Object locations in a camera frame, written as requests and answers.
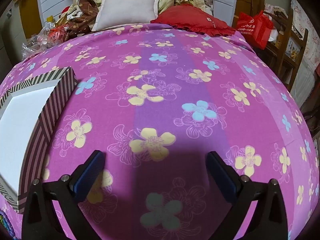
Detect red ruffled pillow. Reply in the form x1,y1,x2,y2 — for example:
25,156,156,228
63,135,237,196
150,4,237,37

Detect purple floral bed sheet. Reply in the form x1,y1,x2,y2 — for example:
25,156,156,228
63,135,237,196
0,22,320,240

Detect brown patterned blanket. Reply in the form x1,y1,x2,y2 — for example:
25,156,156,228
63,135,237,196
61,0,101,34

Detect floral curtain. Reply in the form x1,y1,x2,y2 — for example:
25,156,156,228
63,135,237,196
290,0,320,100

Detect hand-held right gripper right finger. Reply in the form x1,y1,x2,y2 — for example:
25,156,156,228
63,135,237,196
205,151,292,240

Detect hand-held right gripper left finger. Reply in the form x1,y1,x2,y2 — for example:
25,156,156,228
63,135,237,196
22,150,105,240

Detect striped cardboard box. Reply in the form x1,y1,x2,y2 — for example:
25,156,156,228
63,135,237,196
0,67,77,214

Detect clear plastic bags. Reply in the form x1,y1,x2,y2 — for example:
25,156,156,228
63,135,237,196
21,17,68,60

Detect wooden chair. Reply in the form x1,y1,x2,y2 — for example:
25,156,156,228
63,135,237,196
250,0,309,88

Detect red shopping bag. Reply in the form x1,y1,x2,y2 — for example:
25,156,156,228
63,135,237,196
236,10,274,50

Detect white pillow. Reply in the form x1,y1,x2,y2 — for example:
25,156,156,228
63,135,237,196
91,0,162,32

